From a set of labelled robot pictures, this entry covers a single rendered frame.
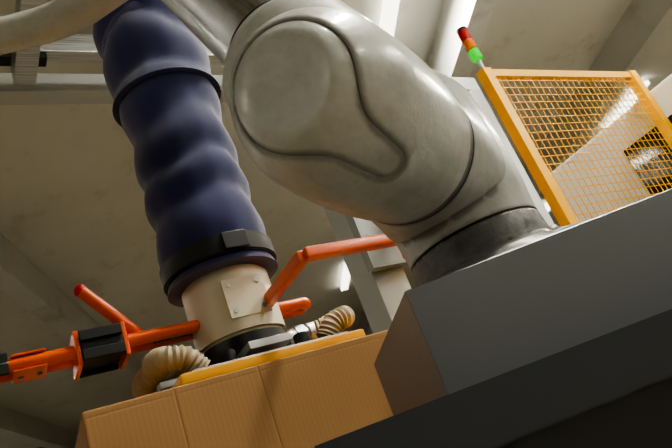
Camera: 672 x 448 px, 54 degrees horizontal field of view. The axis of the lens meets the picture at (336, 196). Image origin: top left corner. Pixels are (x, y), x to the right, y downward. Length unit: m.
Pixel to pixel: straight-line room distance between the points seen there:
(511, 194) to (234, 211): 0.68
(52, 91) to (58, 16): 2.66
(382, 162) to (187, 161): 0.83
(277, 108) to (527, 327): 0.27
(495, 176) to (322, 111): 0.26
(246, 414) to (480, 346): 0.55
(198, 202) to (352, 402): 0.47
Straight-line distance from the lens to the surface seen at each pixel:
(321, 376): 1.10
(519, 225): 0.68
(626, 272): 0.62
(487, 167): 0.68
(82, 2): 1.18
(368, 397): 1.12
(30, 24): 1.21
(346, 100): 0.49
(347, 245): 1.11
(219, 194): 1.28
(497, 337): 0.56
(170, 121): 1.37
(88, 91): 3.89
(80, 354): 1.17
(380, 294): 2.69
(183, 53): 1.48
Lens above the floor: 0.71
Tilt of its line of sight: 24 degrees up
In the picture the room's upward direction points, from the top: 22 degrees counter-clockwise
